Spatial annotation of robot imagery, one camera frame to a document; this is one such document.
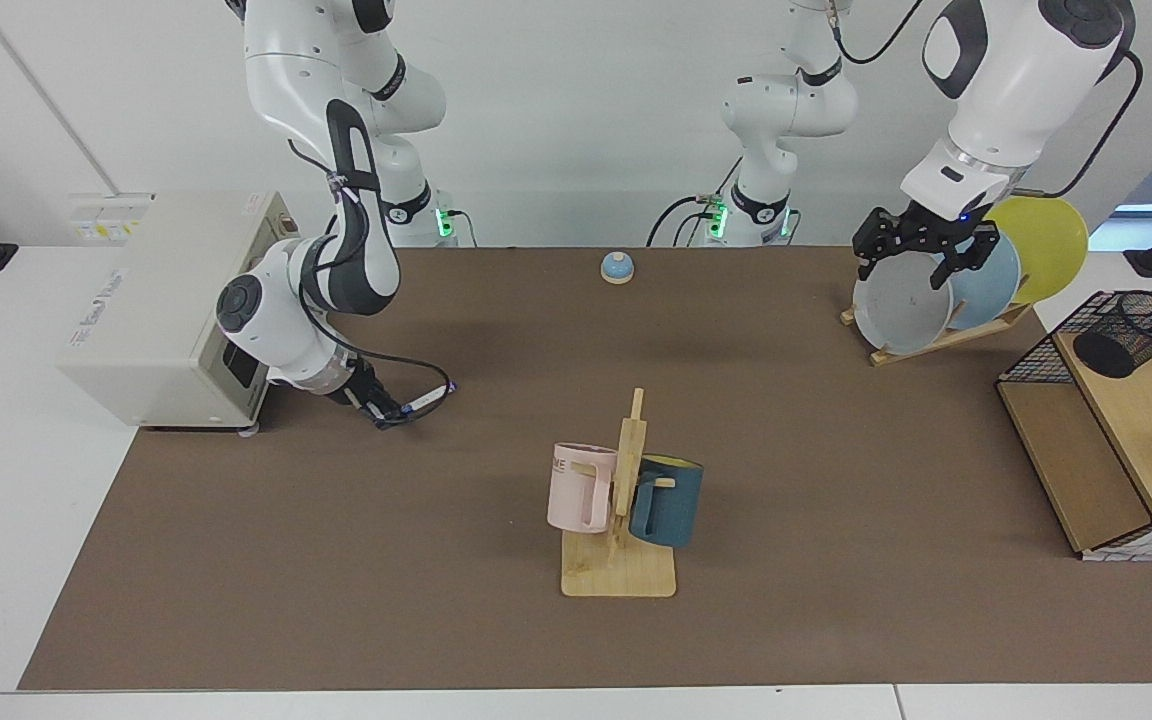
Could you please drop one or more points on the yellow plate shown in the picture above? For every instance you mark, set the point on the yellow plate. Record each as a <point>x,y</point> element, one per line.
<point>1051,245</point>

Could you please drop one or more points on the white wall socket box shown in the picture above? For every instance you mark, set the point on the white wall socket box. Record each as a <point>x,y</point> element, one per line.
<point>101,222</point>

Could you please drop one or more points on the small blue round bell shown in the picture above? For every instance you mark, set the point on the small blue round bell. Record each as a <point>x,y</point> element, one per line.
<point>617,267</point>

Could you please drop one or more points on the grey plate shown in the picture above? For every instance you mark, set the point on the grey plate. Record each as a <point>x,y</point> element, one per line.
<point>901,315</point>

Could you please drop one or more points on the dark blue cup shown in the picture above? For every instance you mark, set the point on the dark blue cup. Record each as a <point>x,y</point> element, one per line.
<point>671,505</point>

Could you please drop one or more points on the pink cup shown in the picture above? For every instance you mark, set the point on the pink cup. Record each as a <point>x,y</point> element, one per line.
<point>576,490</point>

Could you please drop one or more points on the blue and white marker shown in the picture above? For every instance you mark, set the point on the blue and white marker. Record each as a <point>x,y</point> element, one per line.
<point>428,400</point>

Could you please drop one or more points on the wooden cup stand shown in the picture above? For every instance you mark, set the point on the wooden cup stand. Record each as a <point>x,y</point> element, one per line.
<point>619,575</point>

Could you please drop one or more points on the brown table cloth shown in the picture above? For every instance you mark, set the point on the brown table cloth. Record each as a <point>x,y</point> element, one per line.
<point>436,550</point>

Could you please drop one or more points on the light blue plate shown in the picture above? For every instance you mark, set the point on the light blue plate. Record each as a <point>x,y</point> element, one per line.
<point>991,290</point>

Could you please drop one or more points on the black mesh pen holder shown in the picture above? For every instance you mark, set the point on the black mesh pen holder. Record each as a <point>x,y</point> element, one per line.
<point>1106,352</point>

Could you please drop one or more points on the pale toaster oven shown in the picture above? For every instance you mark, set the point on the pale toaster oven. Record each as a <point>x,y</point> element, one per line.
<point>146,320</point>

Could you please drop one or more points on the wooden plate rack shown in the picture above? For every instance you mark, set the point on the wooden plate rack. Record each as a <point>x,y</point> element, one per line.
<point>936,345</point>

